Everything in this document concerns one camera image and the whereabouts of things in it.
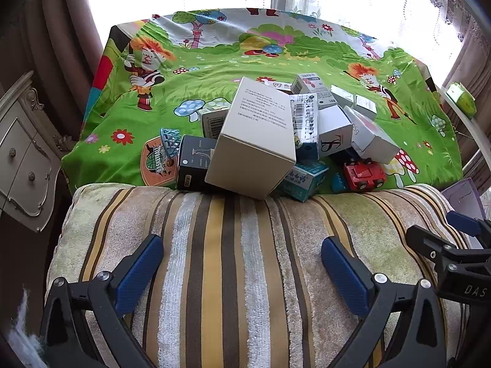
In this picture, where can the purple cardboard storage box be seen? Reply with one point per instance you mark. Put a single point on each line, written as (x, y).
(462, 199)

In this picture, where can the white carton with pink mark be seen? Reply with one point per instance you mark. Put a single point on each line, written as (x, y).
(370, 138)

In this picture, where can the brown drape beside desk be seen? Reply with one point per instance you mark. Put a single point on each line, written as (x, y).
(472, 57)

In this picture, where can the teal toy basketball hoop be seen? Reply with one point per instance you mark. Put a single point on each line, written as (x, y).
(170, 142)

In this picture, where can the green tissue pack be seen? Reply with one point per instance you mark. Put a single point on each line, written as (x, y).
(462, 97)

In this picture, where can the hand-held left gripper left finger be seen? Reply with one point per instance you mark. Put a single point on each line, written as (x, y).
(140, 272)

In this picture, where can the pile of small white boxes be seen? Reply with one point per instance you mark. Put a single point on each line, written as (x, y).
(307, 84)

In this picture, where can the brown drape beside nightstand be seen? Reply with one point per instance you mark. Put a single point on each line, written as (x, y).
(57, 27)

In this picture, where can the green cartoon printed blanket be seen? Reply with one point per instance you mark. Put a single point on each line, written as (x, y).
(230, 53)

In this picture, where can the striped beige cushion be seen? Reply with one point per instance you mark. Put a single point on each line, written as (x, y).
(230, 257)

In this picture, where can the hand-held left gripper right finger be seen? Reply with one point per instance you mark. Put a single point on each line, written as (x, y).
(345, 280)

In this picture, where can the white curved desk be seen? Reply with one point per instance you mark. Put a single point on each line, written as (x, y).
(466, 130)

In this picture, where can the black carton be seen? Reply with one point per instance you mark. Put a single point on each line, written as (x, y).
(193, 161)

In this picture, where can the large beige carton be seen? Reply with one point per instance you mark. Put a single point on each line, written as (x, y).
(253, 138)

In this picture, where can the red toy car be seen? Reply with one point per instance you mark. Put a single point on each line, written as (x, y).
(362, 176)

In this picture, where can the white carved nightstand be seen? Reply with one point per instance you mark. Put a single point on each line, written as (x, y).
(27, 161)

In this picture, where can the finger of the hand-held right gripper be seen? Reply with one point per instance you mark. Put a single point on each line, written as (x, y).
(425, 239)
(462, 222)

